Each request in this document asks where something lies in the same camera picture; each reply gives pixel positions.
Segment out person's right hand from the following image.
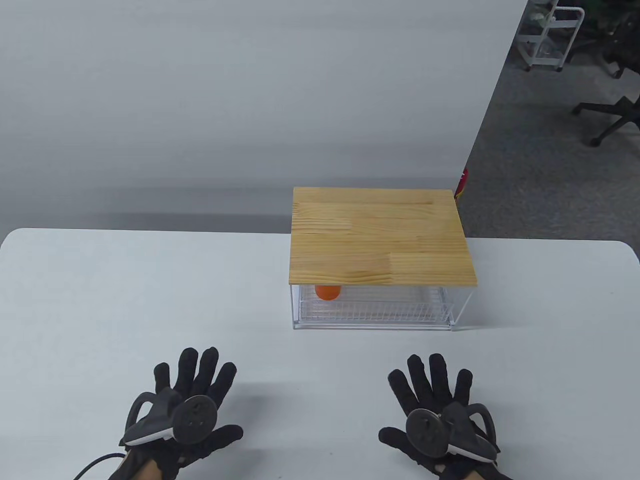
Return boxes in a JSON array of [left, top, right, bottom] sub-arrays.
[[378, 353, 501, 476]]

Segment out black hand controller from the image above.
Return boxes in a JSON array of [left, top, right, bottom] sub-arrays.
[[405, 402, 500, 462], [123, 387, 219, 447]]

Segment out black right hand controller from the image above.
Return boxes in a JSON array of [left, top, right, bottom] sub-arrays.
[[405, 402, 500, 462]]

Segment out black office chair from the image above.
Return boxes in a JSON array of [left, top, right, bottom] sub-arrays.
[[571, 95, 640, 147], [597, 0, 640, 79]]

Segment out white rolling cart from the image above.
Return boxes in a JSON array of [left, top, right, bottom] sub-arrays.
[[515, 0, 586, 73]]

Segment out person's left forearm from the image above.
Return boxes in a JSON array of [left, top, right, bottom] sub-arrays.
[[114, 452, 166, 480]]

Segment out black left hand controller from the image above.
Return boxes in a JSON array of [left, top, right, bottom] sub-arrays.
[[123, 387, 219, 447]]

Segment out black left glove cable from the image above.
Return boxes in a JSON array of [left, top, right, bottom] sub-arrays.
[[75, 452, 126, 480]]

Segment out wooden top board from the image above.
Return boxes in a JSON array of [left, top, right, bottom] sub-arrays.
[[288, 187, 478, 332]]

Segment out person's left hand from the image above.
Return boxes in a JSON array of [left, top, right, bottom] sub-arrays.
[[119, 347, 245, 473]]

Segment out white mesh sliding drawer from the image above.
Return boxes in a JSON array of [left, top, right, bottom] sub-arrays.
[[298, 286, 457, 323]]

